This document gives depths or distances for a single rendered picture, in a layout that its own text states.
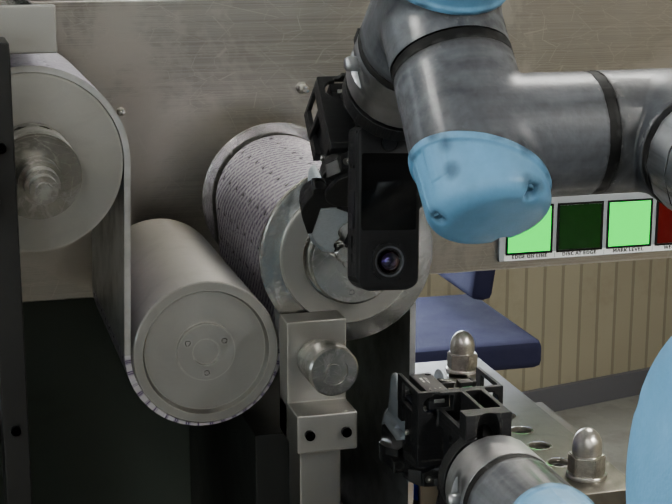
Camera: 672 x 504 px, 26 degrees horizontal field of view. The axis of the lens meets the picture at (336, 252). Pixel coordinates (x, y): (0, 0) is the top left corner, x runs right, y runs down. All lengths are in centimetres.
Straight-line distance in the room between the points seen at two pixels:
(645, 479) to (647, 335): 428
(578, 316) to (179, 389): 347
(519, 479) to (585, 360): 367
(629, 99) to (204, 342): 46
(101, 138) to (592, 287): 356
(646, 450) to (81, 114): 70
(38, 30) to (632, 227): 80
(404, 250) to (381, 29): 18
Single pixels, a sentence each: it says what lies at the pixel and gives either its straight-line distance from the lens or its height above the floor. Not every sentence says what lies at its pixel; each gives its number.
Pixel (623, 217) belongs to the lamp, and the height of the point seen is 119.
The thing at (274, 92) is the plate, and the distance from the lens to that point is 150.
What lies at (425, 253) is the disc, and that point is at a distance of 122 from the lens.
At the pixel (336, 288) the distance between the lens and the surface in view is 118.
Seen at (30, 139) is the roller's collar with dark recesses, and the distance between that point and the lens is 108.
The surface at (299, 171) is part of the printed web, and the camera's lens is 124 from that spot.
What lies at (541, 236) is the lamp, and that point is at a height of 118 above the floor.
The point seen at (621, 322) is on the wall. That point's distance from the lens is 473.
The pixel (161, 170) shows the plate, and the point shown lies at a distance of 149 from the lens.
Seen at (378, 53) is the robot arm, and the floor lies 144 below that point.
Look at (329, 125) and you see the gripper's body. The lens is 104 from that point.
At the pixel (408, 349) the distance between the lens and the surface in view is 125.
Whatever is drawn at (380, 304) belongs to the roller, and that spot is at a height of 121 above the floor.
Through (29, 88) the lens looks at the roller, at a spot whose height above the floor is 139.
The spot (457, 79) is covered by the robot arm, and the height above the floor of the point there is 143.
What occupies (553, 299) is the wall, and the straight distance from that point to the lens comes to 453.
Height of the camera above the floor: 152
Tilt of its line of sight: 13 degrees down
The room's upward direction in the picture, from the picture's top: straight up
